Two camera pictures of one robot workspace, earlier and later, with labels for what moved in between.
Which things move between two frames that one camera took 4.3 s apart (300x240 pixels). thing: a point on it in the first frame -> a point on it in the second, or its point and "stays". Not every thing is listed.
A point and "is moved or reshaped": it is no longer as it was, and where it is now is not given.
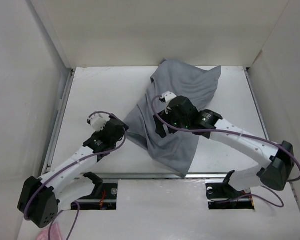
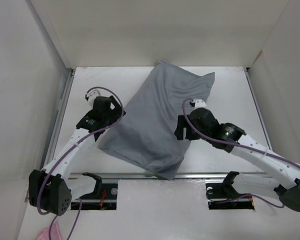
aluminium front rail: (161, 176) stays
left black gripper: (124, 129) -> (116, 113)
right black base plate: (223, 196) stays
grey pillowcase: (195, 85) is moved or reshaped
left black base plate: (102, 191) stays
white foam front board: (177, 209) stays
